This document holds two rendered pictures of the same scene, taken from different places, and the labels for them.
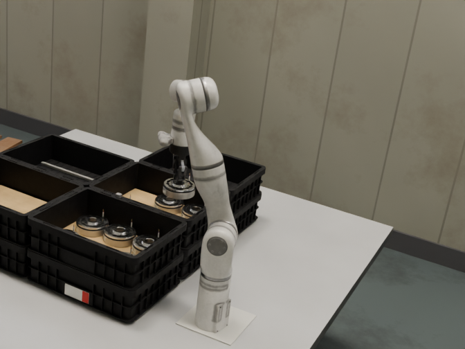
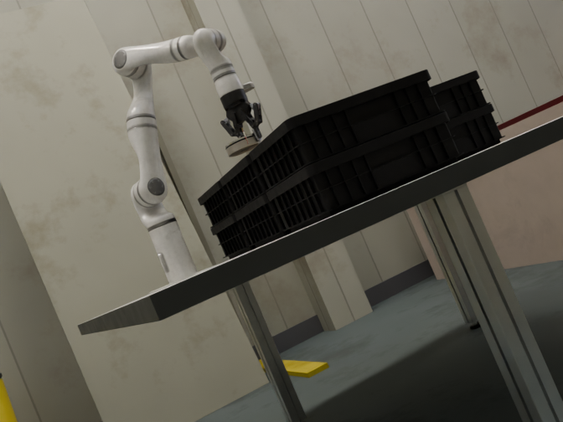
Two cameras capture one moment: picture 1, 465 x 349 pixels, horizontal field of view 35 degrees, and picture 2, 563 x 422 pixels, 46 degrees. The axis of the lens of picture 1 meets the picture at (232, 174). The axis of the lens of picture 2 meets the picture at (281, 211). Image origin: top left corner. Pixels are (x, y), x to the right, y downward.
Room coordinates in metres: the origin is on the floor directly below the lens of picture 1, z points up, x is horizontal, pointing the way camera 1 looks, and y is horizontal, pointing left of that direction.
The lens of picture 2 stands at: (3.52, -1.22, 0.70)
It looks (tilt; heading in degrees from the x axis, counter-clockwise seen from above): 2 degrees up; 134
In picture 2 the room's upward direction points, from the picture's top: 23 degrees counter-clockwise
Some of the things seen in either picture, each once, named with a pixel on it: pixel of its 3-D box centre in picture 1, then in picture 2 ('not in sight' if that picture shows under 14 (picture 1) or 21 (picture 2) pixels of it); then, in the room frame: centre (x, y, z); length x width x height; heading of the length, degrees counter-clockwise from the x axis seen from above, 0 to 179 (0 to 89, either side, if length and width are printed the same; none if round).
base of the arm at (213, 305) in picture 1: (212, 298); (173, 252); (1.85, 0.01, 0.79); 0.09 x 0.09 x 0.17; 55
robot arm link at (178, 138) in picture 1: (176, 133); (230, 84); (2.18, 0.19, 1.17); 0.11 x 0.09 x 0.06; 106
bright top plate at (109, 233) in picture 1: (120, 231); not in sight; (2.05, 0.33, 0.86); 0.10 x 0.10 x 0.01
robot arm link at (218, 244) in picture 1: (219, 251); (153, 204); (1.85, 0.01, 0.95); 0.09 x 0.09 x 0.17; 82
